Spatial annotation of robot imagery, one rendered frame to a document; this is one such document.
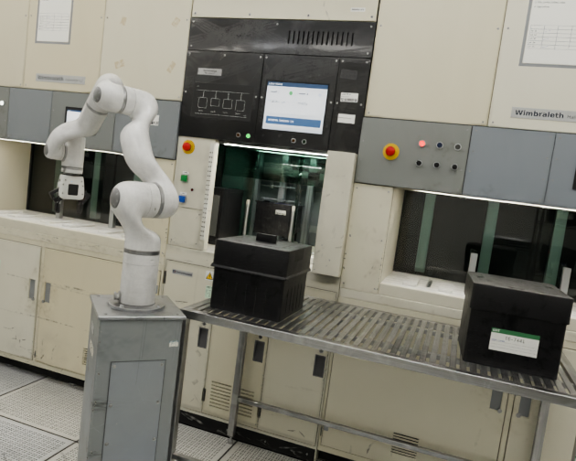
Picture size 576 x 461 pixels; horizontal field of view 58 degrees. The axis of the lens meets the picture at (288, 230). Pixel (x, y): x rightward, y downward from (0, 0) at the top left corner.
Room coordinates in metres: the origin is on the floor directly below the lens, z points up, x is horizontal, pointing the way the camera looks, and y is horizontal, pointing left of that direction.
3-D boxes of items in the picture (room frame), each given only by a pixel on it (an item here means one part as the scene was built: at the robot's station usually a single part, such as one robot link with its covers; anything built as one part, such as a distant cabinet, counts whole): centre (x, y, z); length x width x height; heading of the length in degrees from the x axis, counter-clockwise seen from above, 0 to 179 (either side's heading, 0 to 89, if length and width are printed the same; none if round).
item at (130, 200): (1.72, 0.51, 1.07); 0.19 x 0.12 x 0.24; 137
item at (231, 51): (2.77, 0.03, 0.98); 0.95 x 0.88 x 1.95; 162
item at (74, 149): (2.15, 0.93, 1.26); 0.09 x 0.08 x 0.13; 137
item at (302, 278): (1.93, 0.08, 0.85); 0.28 x 0.28 x 0.17; 71
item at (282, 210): (2.99, 0.06, 1.06); 0.24 x 0.20 x 0.32; 72
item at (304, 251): (1.93, 0.08, 0.98); 0.29 x 0.29 x 0.13; 71
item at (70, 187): (2.16, 0.92, 1.12); 0.10 x 0.07 x 0.11; 137
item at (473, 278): (1.68, -0.76, 0.89); 0.29 x 0.29 x 0.25; 75
